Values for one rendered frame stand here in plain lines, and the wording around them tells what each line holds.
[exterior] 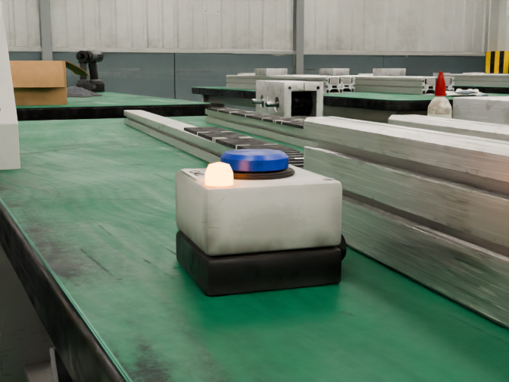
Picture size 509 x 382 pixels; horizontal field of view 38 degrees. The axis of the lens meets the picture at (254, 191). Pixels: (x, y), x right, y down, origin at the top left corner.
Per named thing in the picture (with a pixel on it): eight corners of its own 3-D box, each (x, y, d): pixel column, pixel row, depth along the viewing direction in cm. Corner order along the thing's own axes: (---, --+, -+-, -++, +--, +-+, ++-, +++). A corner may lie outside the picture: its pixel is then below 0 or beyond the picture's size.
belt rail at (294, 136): (204, 121, 174) (204, 108, 173) (221, 121, 175) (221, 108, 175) (416, 177, 84) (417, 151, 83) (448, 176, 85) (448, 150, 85)
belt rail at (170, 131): (123, 123, 168) (123, 110, 168) (142, 123, 169) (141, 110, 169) (258, 186, 78) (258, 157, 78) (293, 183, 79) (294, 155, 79)
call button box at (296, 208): (175, 261, 47) (173, 164, 46) (315, 250, 50) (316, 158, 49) (207, 298, 40) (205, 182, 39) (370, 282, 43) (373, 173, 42)
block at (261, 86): (245, 120, 177) (245, 80, 175) (291, 120, 180) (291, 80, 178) (257, 123, 167) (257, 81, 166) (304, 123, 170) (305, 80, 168)
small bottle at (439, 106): (444, 144, 121) (447, 71, 119) (454, 146, 117) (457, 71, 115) (422, 145, 120) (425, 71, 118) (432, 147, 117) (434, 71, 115)
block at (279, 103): (257, 124, 164) (257, 81, 163) (304, 123, 168) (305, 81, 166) (273, 127, 155) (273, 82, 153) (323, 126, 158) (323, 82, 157)
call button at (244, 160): (213, 180, 45) (212, 148, 45) (274, 178, 46) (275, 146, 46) (231, 191, 41) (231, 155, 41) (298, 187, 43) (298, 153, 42)
